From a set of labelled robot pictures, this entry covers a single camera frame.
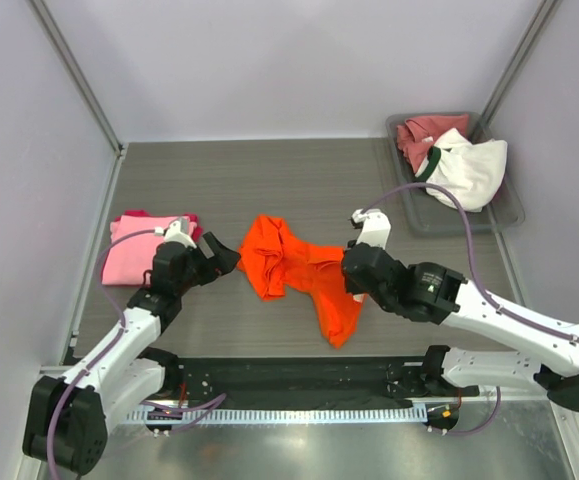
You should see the slotted cable duct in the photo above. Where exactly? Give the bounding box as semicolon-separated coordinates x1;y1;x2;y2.
122;404;427;426

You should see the white t shirt green collar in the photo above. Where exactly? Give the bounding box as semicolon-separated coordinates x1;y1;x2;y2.
415;128;508;212

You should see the right aluminium corner post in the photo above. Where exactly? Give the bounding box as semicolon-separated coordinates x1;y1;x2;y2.
481;0;562;124

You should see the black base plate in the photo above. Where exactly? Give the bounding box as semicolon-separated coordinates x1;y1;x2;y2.
165;356;479;426

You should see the folded magenta t shirt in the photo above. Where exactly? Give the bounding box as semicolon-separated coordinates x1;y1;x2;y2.
101;209;204;289

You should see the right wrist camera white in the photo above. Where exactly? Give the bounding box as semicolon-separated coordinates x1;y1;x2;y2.
350;209;391;249

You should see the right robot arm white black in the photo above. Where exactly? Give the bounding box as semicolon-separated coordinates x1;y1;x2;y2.
342;242;579;413

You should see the left aluminium corner post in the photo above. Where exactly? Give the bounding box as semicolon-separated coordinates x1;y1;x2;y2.
27;0;123;156

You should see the dusty red t shirt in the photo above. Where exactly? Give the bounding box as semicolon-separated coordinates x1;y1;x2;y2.
396;113;470;173

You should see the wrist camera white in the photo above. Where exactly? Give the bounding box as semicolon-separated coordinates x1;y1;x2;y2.
350;209;391;249
154;216;197;248

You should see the folded light pink t shirt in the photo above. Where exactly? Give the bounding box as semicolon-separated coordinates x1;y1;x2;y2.
101;214;176;286

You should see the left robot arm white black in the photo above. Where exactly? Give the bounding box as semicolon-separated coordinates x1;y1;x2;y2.
22;225;240;479

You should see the orange t shirt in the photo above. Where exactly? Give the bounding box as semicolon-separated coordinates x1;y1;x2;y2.
238;214;363;348

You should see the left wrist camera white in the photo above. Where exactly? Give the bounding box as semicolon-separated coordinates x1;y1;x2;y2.
154;216;197;248

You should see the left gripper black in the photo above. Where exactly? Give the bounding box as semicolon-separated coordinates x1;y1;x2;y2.
174;232;240;296

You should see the aluminium corner post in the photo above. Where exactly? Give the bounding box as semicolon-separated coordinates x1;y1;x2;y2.
481;0;562;124
27;0;123;156

